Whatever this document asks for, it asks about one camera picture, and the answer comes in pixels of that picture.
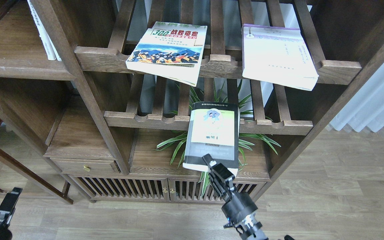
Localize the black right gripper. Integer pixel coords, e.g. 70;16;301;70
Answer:
202;154;258;228

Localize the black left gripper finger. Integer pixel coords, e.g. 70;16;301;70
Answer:
0;187;23;224

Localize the black and green book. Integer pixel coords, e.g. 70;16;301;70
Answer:
182;101;240;176

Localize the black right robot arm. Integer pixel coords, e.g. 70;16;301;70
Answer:
203;154;268;240

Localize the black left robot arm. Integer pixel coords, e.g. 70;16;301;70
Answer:
0;187;23;240

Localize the brass drawer knob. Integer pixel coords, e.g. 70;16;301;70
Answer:
83;165;91;172

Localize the white purple-edged book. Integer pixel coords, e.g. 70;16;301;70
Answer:
242;24;319;91

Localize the colourful cover paperback book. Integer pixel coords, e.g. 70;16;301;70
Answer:
126;21;207;87

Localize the dark wooden bookshelf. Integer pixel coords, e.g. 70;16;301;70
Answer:
0;0;384;203

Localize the white upright book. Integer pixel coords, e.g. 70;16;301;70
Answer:
27;0;62;61

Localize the white curtain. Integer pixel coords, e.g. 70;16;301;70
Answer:
329;63;384;132

